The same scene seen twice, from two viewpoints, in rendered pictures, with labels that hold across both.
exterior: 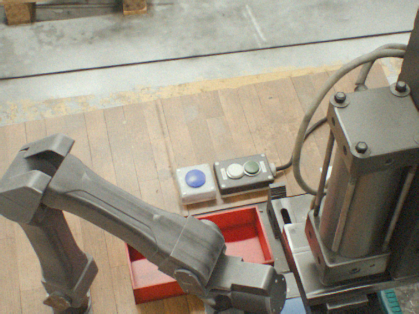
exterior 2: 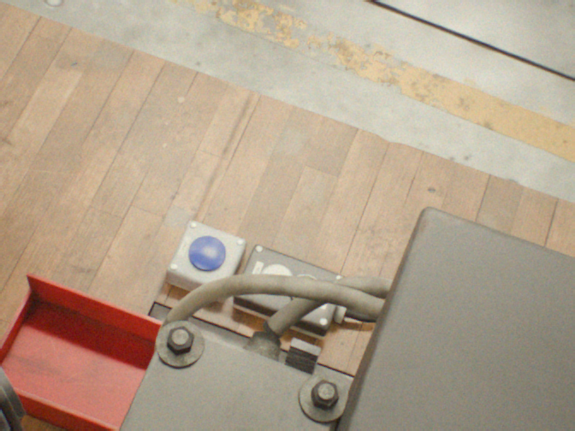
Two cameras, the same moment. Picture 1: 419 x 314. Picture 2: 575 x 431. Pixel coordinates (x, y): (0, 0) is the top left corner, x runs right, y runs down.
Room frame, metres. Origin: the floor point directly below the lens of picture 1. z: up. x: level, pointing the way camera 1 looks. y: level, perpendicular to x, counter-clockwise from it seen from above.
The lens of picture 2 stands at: (0.40, -0.25, 1.99)
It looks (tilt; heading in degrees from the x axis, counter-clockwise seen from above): 60 degrees down; 24
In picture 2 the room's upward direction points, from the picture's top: 10 degrees clockwise
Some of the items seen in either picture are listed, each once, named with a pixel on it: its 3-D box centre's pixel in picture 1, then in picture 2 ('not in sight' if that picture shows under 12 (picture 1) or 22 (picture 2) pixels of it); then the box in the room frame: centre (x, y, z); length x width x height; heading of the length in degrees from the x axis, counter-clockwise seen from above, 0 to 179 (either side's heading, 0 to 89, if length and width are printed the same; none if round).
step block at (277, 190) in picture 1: (279, 210); (292, 388); (0.77, -0.13, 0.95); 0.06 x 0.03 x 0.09; 13
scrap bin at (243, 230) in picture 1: (197, 253); (119, 377); (0.69, 0.02, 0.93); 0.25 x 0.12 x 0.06; 103
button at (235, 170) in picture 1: (235, 172); (276, 280); (0.87, -0.05, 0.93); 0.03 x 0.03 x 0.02
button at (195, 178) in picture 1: (195, 179); (207, 255); (0.85, 0.03, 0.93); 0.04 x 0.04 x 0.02
